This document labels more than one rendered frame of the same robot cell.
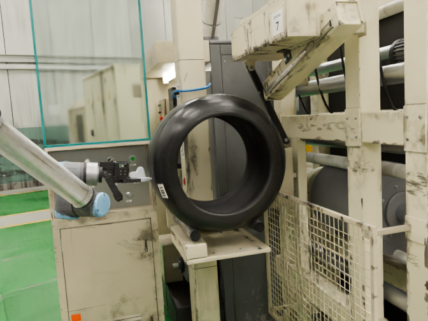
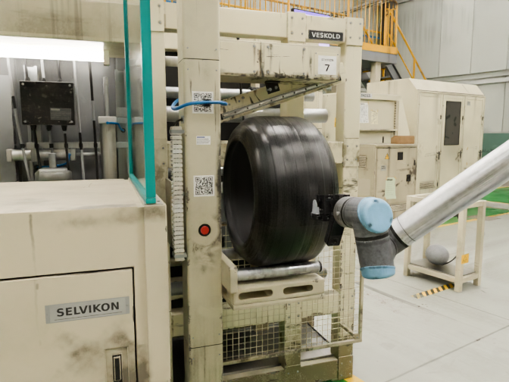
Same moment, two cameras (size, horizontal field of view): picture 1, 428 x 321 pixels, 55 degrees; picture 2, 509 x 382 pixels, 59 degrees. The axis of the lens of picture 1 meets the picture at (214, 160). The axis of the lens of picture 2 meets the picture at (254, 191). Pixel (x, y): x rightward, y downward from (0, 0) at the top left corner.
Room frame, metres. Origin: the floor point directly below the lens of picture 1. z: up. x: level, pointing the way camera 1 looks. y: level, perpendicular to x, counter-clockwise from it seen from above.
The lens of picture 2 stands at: (1.96, 1.73, 1.41)
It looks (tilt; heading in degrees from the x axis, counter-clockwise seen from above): 7 degrees down; 267
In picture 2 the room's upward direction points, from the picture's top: straight up
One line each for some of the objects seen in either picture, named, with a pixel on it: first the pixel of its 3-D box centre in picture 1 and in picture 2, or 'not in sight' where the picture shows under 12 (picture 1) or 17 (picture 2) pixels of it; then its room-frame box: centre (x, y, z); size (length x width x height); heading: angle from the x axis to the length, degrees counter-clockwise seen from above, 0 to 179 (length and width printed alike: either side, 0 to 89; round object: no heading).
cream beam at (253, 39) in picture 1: (280, 34); (267, 64); (1.78, -0.31, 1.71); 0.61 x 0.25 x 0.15; 16
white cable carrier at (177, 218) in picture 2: not in sight; (178, 194); (2.14, 0.14, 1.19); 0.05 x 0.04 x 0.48; 106
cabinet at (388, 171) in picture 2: not in sight; (381, 187); (-0.24, -4.57, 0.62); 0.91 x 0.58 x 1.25; 30
